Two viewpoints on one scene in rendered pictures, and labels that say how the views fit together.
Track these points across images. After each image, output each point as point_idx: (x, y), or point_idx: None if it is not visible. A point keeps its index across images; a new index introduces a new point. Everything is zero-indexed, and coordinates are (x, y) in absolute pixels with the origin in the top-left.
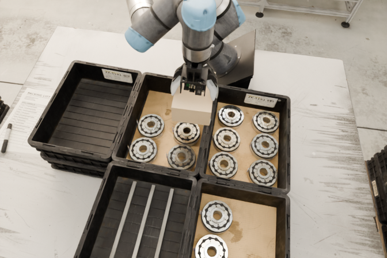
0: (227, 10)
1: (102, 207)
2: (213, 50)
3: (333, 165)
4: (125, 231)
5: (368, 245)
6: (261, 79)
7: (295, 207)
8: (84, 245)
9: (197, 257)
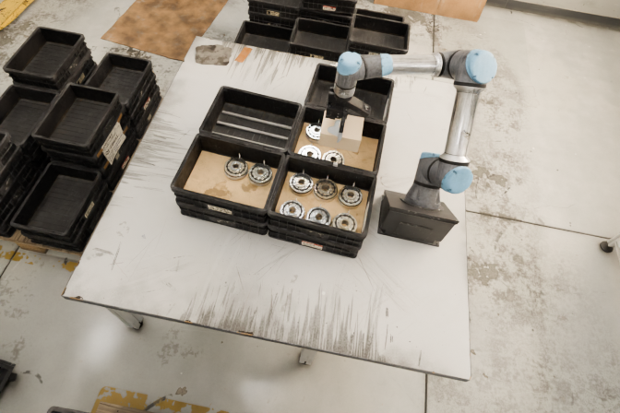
0: (446, 162)
1: (273, 106)
2: (418, 177)
3: (309, 310)
4: (257, 123)
5: (228, 316)
6: (418, 260)
7: (269, 259)
8: (248, 94)
9: (233, 158)
